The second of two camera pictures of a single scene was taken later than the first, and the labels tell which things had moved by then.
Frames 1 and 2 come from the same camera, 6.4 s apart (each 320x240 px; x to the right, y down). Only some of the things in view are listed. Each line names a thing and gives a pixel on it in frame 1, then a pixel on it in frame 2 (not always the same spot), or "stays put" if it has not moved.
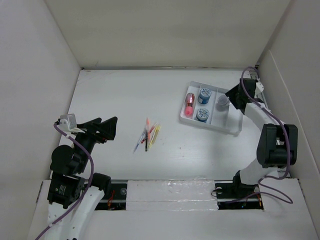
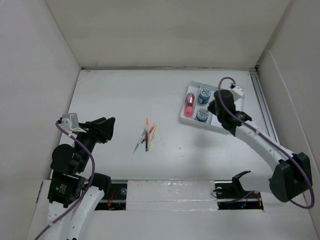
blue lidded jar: x=204 y=95 stays put
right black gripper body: x=234 y=94 to x=214 y=111
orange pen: x=148 y=132 stays put
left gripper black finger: x=108 y=128 stays put
